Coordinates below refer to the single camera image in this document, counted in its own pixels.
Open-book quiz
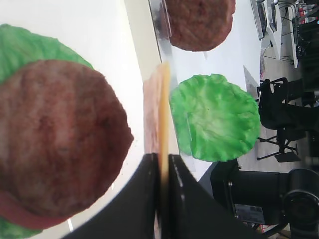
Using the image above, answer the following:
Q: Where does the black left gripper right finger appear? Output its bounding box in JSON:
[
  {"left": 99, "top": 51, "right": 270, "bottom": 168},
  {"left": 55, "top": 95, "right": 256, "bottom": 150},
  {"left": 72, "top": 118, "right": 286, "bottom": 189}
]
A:
[{"left": 169, "top": 154, "right": 258, "bottom": 239}]

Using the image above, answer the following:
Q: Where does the black office chair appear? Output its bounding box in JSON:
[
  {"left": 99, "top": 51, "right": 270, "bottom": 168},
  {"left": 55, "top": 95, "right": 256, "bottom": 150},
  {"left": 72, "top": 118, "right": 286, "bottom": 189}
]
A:
[{"left": 256, "top": 78, "right": 306, "bottom": 163}]

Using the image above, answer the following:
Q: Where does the metal tray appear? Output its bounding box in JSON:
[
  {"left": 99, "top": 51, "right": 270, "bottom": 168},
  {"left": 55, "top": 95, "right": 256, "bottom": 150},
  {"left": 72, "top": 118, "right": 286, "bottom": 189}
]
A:
[{"left": 70, "top": 0, "right": 160, "bottom": 233}]

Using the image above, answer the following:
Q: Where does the standing meat patty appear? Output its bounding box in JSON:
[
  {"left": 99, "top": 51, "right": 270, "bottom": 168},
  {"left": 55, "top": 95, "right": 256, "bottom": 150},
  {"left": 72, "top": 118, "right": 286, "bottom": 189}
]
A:
[{"left": 165, "top": 0, "right": 236, "bottom": 52}]

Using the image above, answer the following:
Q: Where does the standing green lettuce leaf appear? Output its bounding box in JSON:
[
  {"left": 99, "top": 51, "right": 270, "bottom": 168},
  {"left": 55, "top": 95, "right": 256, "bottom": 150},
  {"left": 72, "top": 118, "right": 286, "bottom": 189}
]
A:
[{"left": 169, "top": 74, "right": 261, "bottom": 162}]

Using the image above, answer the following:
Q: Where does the green lettuce on tray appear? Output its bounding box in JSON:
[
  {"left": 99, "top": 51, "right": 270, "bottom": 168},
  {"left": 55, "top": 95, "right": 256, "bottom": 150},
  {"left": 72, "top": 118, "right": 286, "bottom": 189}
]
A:
[{"left": 0, "top": 24, "right": 96, "bottom": 239}]

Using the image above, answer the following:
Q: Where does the tomato slice on tray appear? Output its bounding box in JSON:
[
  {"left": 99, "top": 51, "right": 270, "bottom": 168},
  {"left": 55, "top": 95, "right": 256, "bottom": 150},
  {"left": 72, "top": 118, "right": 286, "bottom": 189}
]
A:
[{"left": 0, "top": 191, "right": 69, "bottom": 230}]

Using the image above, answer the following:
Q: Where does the meat patty on tray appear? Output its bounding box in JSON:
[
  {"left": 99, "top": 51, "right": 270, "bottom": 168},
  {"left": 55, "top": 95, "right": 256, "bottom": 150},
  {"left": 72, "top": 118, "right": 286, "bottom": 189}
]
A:
[{"left": 0, "top": 60, "right": 134, "bottom": 227}]

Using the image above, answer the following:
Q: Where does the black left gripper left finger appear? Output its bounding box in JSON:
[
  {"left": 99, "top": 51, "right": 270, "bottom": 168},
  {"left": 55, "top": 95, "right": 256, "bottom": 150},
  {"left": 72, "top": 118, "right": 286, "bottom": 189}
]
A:
[{"left": 64, "top": 153, "right": 159, "bottom": 239}]

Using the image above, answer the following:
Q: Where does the clear right rail strip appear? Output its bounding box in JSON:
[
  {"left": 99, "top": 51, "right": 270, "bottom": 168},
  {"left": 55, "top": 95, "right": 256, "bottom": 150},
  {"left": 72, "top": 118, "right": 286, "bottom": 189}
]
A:
[{"left": 148, "top": 0, "right": 197, "bottom": 175}]

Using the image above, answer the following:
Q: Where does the orange cheese slice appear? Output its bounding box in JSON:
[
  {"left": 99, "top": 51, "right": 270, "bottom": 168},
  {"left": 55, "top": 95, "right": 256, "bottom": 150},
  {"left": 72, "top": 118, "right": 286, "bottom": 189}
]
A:
[{"left": 143, "top": 62, "right": 170, "bottom": 239}]

